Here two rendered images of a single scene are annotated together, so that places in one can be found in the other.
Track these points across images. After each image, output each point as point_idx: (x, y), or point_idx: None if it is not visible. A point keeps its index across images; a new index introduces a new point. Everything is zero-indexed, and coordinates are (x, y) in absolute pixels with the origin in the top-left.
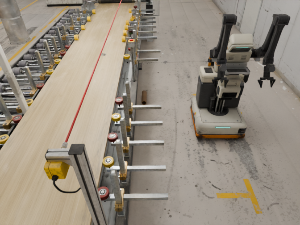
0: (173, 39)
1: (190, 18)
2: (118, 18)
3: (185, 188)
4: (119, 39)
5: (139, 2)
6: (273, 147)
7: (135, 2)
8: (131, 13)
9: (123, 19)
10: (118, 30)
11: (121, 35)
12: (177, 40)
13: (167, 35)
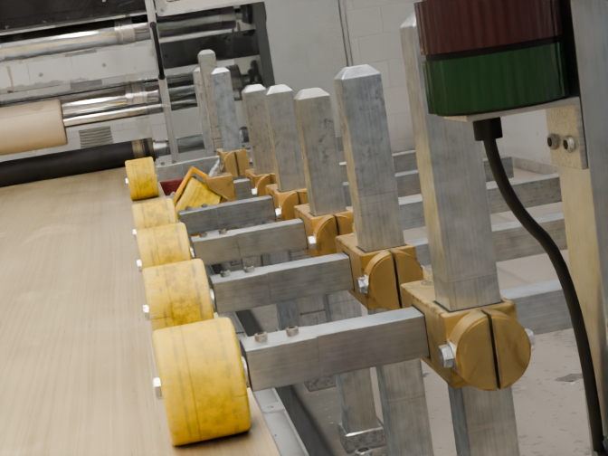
0: (514, 407)
1: (527, 270)
2: (32, 244)
3: None
4: (104, 428)
5: (225, 86)
6: None
7: (160, 156)
8: (159, 199)
9: (97, 239)
10: (47, 322)
11: (123, 361)
12: (553, 407)
13: (447, 392)
